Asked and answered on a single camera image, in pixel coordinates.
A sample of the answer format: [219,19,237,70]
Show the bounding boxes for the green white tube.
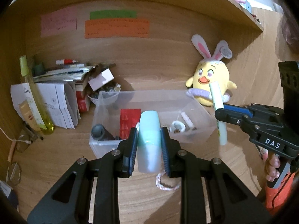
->
[209,82,228,146]

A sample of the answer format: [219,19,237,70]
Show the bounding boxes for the white tape roll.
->
[169,120,186,133]

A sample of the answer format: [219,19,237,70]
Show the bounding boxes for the pink hair tie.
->
[155,169,181,191]

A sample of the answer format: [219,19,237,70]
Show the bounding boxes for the dark grey cylinder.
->
[91,124,115,141]

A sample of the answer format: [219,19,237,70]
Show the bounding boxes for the mint green white bottle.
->
[137,110,162,173]

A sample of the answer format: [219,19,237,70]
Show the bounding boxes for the red foil packet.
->
[119,109,141,140]

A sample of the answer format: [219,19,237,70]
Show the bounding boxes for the right hand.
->
[265,151,280,182]

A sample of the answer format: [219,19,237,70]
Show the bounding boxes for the yellow chick plush toy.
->
[186,34,237,107]

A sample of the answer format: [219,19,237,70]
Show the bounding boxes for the eyeglasses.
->
[6,129,33,187]

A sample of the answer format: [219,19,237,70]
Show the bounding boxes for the yellow spray bottle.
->
[19,55,54,135]

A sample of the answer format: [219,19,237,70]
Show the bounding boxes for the clear plastic storage bin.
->
[89,90,216,158]

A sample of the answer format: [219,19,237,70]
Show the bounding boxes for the stack of papers and boxes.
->
[10,61,118,130]

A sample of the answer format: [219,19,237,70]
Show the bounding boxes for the small white cardboard box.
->
[88,69,114,91]

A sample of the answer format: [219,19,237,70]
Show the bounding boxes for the red white marker pen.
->
[55,59,77,65]

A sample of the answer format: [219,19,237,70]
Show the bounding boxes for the orange sticky note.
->
[85,18,150,39]

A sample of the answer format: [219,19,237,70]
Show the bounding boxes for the green sticky note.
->
[90,10,137,20]

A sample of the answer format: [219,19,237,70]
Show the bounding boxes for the pink sticky note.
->
[41,6,77,38]

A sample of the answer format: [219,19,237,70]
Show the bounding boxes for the orange gripper handle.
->
[265,172,295,215]

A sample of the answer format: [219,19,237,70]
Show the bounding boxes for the white hanging cord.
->
[0,126,32,145]

